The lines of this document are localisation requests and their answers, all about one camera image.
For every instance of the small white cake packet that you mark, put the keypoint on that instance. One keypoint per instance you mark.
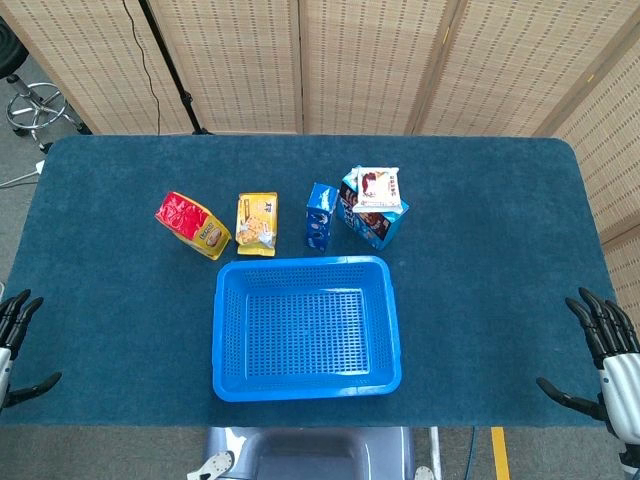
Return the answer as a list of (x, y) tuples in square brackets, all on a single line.
[(377, 190)]

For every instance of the narrow blue Oreo box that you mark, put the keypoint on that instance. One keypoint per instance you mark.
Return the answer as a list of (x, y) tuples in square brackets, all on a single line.
[(319, 220)]

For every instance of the black tripod stand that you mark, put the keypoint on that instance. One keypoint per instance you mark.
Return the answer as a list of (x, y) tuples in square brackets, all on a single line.
[(170, 65)]

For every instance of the red yellow Lipo snack bag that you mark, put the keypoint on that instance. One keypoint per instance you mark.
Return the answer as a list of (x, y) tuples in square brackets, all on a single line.
[(187, 220)]

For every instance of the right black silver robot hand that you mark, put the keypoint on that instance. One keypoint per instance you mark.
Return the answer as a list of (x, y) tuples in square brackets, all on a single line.
[(620, 385)]

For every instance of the white table leg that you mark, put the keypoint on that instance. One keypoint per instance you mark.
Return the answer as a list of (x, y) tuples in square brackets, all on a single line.
[(436, 450)]

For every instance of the yellow floor tape strip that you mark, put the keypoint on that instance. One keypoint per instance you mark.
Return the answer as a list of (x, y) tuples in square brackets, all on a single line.
[(500, 455)]

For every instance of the black stool with chrome base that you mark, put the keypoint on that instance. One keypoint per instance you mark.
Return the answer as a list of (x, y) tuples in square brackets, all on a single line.
[(12, 55)]

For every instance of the wide blue chocolate cookie box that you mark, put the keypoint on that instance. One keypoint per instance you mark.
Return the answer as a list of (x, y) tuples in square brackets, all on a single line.
[(372, 227)]

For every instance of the yellow cracker packet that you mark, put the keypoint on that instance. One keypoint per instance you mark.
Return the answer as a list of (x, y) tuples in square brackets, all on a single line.
[(257, 220)]

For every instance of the grey-blue robot torso base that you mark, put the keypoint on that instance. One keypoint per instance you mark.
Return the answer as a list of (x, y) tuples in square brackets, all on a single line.
[(310, 455)]

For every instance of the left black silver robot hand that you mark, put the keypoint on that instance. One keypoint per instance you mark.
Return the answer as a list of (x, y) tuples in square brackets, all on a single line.
[(15, 320)]

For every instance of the bamboo folding screen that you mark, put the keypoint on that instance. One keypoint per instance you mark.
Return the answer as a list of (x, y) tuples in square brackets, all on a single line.
[(350, 65)]

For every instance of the teal carpet table mat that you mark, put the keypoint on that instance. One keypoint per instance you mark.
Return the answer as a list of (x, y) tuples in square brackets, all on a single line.
[(125, 300)]

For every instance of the white robot foot bracket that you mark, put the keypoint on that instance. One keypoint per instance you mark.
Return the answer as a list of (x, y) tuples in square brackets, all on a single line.
[(216, 464), (423, 473)]

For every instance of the blue plastic perforated basket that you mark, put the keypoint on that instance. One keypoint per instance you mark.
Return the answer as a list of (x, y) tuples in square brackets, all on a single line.
[(305, 330)]

